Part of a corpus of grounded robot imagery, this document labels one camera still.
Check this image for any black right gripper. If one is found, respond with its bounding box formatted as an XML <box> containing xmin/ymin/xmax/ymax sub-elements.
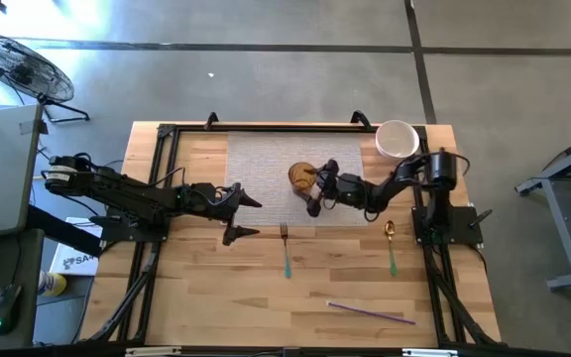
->
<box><xmin>294</xmin><ymin>159</ymin><xmax>367</xmax><ymax>218</ymax></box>

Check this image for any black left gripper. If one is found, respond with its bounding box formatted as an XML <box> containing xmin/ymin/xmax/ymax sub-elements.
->
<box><xmin>188</xmin><ymin>181</ymin><xmax>264</xmax><ymax>247</ymax></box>

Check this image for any brown wooden bowl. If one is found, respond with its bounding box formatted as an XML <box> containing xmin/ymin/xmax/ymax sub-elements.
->
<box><xmin>287</xmin><ymin>161</ymin><xmax>319</xmax><ymax>196</ymax></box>

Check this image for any fork with blue handle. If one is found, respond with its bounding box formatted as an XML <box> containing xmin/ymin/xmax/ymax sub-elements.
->
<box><xmin>279</xmin><ymin>222</ymin><xmax>293</xmax><ymax>280</ymax></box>

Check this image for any white round bowl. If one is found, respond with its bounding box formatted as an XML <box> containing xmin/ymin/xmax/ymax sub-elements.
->
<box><xmin>375</xmin><ymin>119</ymin><xmax>421</xmax><ymax>161</ymax></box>

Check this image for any gold spoon with green handle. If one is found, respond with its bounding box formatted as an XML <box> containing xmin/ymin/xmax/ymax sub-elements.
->
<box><xmin>384</xmin><ymin>219</ymin><xmax>399</xmax><ymax>278</ymax></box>

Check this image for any grey woven placemat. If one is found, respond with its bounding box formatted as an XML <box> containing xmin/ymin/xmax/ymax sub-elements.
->
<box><xmin>223</xmin><ymin>132</ymin><xmax>370</xmax><ymax>228</ymax></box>

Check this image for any purple straw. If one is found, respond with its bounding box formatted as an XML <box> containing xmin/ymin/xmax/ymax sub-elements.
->
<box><xmin>327</xmin><ymin>301</ymin><xmax>417</xmax><ymax>326</ymax></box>

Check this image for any white cardboard box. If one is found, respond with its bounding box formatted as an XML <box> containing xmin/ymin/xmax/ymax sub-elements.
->
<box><xmin>49</xmin><ymin>216</ymin><xmax>105</xmax><ymax>278</ymax></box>

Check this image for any yellow and white bottle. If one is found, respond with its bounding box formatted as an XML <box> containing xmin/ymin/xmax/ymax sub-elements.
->
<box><xmin>37</xmin><ymin>270</ymin><xmax>68</xmax><ymax>298</ymax></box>

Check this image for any black computer mouse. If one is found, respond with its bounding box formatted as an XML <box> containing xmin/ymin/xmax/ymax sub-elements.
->
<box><xmin>0</xmin><ymin>283</ymin><xmax>24</xmax><ymax>337</ymax></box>

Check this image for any black floor fan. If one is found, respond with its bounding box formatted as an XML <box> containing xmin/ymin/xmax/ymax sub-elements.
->
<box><xmin>0</xmin><ymin>31</ymin><xmax>91</xmax><ymax>125</ymax></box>

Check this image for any black aluminium table frame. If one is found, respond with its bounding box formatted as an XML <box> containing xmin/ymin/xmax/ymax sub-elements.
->
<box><xmin>79</xmin><ymin>110</ymin><xmax>503</xmax><ymax>349</ymax></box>

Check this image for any blue-grey metal table frame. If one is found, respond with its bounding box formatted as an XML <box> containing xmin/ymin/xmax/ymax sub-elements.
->
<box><xmin>514</xmin><ymin>126</ymin><xmax>571</xmax><ymax>292</ymax></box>

